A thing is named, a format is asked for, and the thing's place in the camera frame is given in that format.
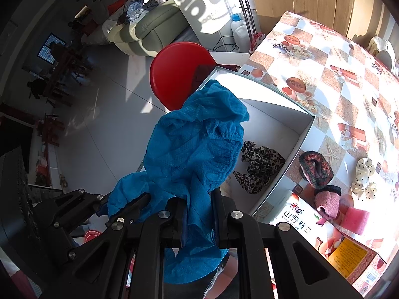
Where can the white cardboard piece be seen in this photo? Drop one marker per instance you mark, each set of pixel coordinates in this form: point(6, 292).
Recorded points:
point(230, 57)

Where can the white jug blue cap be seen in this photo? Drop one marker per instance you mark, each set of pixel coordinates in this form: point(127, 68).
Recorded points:
point(237, 21)

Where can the red metal stand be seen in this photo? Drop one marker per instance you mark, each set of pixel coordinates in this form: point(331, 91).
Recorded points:
point(246, 15)

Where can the blue lit screen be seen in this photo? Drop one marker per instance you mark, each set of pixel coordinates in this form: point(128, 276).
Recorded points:
point(50, 48)

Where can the white plastic jug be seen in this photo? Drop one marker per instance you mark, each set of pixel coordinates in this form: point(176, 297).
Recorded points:
point(242, 37)

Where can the white cardboard box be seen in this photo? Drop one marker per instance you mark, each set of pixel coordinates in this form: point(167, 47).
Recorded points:
point(274, 124)

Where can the leopard print scrunchie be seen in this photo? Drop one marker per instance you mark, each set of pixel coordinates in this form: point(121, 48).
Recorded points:
point(265, 158)

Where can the green sofa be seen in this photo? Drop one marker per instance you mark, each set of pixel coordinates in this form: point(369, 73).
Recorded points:
point(149, 28)

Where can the printed carton yellow label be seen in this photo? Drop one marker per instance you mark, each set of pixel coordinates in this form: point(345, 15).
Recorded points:
point(299, 224)

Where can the red wooden stool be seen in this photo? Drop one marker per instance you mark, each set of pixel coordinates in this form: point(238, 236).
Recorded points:
point(50, 130)

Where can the dark pink knitted sock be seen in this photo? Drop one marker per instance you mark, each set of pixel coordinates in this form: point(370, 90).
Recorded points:
point(314, 168)

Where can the red plastic chair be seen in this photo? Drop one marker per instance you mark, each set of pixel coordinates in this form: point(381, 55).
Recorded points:
point(174, 71)

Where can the table with patterned tablecloth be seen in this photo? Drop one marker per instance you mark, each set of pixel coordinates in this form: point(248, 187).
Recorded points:
point(343, 99)

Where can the blue cloth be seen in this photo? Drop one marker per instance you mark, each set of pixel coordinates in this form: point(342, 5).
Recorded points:
point(193, 137)

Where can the red plastic basin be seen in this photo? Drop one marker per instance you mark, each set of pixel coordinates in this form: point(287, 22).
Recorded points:
point(92, 236)

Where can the pile of clothes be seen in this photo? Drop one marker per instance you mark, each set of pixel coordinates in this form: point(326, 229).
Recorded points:
point(140, 7)

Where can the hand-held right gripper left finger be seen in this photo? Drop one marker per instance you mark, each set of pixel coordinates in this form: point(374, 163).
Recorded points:
point(174, 221)

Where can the dark wooden table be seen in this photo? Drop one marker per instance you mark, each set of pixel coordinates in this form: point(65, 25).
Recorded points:
point(59, 78)

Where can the white polka dot scrunchie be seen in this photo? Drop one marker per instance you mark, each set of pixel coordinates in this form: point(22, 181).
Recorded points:
point(363, 174)

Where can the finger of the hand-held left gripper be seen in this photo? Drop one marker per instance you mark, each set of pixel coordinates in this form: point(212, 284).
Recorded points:
point(68, 208)
point(127, 211)

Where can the pink sponge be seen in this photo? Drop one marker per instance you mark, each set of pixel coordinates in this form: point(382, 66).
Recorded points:
point(357, 221)

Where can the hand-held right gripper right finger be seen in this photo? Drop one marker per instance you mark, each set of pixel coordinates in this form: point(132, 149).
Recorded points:
point(224, 221)

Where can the white shoe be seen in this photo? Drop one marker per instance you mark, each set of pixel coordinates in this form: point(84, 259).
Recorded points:
point(382, 49)

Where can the pink knit sock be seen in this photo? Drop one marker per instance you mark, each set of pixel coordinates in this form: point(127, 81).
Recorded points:
point(327, 204)

